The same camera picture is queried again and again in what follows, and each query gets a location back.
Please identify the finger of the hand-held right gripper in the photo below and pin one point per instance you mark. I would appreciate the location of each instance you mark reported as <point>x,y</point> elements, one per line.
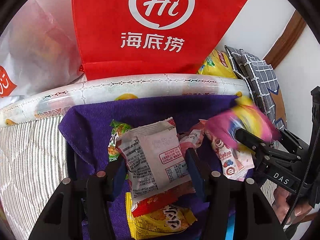
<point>292,143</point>
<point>250,141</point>

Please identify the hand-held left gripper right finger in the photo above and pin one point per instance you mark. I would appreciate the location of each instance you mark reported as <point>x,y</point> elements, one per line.
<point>196,177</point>

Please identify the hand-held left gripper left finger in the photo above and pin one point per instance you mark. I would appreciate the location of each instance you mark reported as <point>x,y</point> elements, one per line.
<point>120,180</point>

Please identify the pink and yellow snack packet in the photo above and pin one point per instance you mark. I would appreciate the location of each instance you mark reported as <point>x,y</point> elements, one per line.
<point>250,120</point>

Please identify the pink strip snack packet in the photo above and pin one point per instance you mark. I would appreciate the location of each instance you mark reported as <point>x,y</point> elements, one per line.
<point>230,162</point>

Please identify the white and pink snack packet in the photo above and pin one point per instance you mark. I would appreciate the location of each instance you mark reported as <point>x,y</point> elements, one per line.
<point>191,141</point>

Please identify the red snack packet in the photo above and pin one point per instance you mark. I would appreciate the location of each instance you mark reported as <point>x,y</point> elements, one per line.
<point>150,205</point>

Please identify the maroon panda snack packet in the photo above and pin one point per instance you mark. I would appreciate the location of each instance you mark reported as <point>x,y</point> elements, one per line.
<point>155,155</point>

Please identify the green triangular snack packet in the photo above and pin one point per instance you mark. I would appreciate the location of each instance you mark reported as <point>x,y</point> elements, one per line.
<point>117,132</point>

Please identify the yellow triangular snack packet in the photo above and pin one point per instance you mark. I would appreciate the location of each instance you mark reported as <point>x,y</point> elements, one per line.
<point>160,226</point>

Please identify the person's right hand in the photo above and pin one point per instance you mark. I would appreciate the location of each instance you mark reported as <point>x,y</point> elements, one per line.
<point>282,202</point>

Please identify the purple towel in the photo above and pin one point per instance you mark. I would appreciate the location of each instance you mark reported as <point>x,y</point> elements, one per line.
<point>95,120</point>

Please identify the grey checked cloth with star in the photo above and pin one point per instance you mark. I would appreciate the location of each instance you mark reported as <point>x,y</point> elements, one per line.
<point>257,72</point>

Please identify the yellow chips bag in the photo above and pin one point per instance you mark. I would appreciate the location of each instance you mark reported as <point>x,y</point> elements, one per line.
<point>217,65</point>

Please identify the striped table cover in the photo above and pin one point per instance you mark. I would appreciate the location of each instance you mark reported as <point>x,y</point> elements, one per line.
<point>30,155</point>

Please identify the rolled patterned plastic sheet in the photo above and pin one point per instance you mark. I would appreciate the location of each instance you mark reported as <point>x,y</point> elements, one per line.
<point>150,85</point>

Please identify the red paper bag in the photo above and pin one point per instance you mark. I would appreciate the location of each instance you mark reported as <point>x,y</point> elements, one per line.
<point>100,42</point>

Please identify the translucent white plastic bag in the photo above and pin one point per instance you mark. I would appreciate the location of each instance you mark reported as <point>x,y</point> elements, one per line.
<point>37,55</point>

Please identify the brown wooden door frame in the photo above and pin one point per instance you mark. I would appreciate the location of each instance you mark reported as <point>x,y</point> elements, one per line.
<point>287,37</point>

